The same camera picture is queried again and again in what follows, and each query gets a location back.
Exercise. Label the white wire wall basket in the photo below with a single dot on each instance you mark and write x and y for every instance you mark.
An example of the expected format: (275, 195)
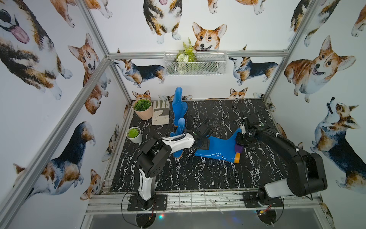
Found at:
(198, 63)

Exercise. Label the small white plant pot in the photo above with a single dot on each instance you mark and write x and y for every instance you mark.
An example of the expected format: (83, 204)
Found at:
(137, 140)

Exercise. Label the green moss in white pot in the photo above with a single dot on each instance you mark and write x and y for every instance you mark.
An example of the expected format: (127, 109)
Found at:
(133, 132)

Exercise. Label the green plant in pink pot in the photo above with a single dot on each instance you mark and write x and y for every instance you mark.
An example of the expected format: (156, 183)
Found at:
(142, 105)

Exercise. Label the blue rubber boot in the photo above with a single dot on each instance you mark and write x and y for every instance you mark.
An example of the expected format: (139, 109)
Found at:
(180, 130)
(179, 107)
(221, 149)

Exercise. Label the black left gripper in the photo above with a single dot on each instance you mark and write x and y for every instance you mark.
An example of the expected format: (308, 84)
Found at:
(202, 138)

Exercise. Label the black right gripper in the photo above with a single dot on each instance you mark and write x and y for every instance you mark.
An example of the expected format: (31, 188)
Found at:
(238, 140)

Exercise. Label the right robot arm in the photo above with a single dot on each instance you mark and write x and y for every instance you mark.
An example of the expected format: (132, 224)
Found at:
(306, 172)

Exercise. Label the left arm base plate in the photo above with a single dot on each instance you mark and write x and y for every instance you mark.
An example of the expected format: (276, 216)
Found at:
(157, 202)

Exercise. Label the aluminium front rail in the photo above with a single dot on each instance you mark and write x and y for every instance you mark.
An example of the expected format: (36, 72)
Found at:
(180, 202)

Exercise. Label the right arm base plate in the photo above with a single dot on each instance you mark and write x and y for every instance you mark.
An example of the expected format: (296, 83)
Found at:
(258, 199)

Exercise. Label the purple cloth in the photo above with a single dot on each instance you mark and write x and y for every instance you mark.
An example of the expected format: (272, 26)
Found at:
(238, 148)

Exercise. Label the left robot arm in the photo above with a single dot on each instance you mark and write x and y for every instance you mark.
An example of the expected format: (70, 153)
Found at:
(151, 158)

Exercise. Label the pink ribbed plant pot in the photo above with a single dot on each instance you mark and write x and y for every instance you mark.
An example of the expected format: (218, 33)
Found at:
(145, 115)

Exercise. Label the fern with white flower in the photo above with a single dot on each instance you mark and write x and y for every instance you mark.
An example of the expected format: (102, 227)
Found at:
(186, 55)

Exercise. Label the blue rubber boot back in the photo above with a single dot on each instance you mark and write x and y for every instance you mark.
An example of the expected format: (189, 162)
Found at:
(221, 149)

